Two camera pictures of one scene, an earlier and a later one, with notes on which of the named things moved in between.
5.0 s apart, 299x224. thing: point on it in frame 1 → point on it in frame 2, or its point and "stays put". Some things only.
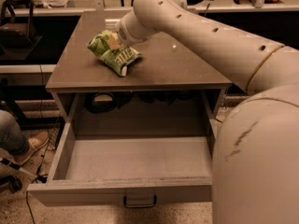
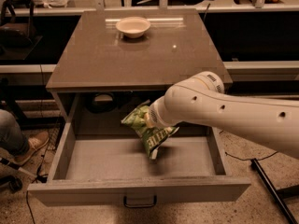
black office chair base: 14,183 stays put
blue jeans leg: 11,137 stays put
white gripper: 125,32 → 154,115
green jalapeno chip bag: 117,60 → 150,135
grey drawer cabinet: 175,90 stays put
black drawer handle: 140,205 stays put
